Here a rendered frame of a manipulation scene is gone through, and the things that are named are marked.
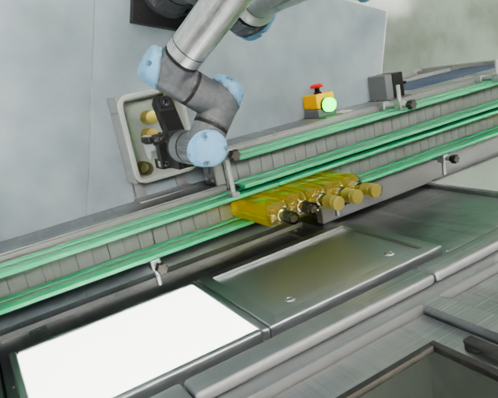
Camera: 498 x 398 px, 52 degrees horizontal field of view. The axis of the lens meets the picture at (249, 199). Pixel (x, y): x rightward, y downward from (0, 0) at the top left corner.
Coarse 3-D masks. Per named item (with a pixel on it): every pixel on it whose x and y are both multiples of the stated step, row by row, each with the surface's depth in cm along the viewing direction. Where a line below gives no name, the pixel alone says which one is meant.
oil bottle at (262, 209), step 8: (240, 200) 132; (248, 200) 130; (256, 200) 128; (264, 200) 127; (272, 200) 125; (280, 200) 124; (232, 208) 138; (240, 208) 133; (248, 208) 130; (256, 208) 126; (264, 208) 122; (272, 208) 121; (280, 208) 121; (288, 208) 123; (240, 216) 135; (248, 216) 131; (256, 216) 127; (264, 216) 123; (272, 216) 121; (264, 224) 125; (272, 224) 122; (280, 224) 122
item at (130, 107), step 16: (128, 96) 125; (144, 96) 130; (128, 112) 133; (128, 128) 133; (144, 128) 135; (160, 128) 138; (128, 144) 127; (144, 160) 136; (144, 176) 132; (160, 176) 132
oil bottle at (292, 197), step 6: (264, 192) 133; (270, 192) 131; (276, 192) 130; (282, 192) 129; (288, 192) 128; (294, 192) 127; (300, 192) 126; (282, 198) 125; (288, 198) 124; (294, 198) 123; (300, 198) 124; (306, 198) 125; (288, 204) 124; (294, 204) 123; (294, 210) 123
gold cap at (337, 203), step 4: (324, 196) 123; (328, 196) 123; (332, 196) 122; (336, 196) 121; (324, 200) 123; (328, 200) 122; (332, 200) 120; (336, 200) 120; (340, 200) 121; (324, 204) 123; (328, 204) 121; (332, 204) 120; (336, 204) 120; (340, 204) 121; (344, 204) 121; (328, 208) 124; (332, 208) 121; (336, 208) 120; (340, 208) 121
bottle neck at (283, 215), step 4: (280, 212) 120; (284, 212) 119; (288, 212) 118; (292, 212) 117; (296, 212) 117; (280, 216) 120; (284, 216) 118; (288, 216) 117; (292, 216) 119; (296, 216) 118; (280, 220) 121; (284, 220) 119; (288, 220) 117; (292, 220) 119; (296, 220) 118; (292, 224) 117
